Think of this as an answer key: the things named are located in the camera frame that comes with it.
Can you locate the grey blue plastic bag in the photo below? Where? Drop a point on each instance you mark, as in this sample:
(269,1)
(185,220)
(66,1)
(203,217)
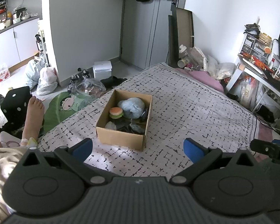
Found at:
(33,72)

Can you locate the clear plastic bottle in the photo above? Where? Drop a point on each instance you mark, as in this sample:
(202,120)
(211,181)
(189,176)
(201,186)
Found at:
(186,54)

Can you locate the plush burger toy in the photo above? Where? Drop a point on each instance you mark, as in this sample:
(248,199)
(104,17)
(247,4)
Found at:
(115,112)

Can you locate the fluffy grey-blue plush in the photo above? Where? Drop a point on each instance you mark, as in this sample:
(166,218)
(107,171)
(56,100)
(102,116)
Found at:
(132,108)

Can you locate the grey patterned bed cover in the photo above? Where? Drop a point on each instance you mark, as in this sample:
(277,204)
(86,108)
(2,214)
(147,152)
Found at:
(182,107)

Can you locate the red white plastic bag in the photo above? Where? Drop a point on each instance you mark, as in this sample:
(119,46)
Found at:
(4,74)

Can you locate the white storage box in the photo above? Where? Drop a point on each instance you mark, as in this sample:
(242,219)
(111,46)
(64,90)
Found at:
(102,70)

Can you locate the denim fabric toy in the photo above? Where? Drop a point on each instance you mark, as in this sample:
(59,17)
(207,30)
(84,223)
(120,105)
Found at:
(137,129)

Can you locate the black dotted cushion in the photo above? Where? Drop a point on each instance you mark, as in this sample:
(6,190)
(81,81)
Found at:
(15,105)

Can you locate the cardboard box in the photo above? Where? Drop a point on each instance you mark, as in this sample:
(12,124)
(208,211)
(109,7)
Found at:
(117,131)

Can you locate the clear plastic bag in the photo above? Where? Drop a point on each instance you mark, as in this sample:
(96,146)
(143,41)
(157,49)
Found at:
(88,88)

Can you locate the pink pillow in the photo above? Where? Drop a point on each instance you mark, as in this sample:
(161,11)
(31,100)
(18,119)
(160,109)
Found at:
(204,78)

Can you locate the green cartoon leaf mat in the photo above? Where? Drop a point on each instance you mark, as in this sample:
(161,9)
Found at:
(62,107)

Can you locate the white desk shelf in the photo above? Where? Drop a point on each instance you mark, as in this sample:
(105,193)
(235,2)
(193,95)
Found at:
(253,60)

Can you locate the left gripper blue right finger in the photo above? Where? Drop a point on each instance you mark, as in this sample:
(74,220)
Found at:
(193,150)

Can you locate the person's bare foot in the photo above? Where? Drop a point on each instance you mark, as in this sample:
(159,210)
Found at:
(34,120)

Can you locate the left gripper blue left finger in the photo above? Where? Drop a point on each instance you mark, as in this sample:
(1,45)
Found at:
(83,149)

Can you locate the paper cup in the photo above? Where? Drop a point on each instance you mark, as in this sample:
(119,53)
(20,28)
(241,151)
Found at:
(183,63)

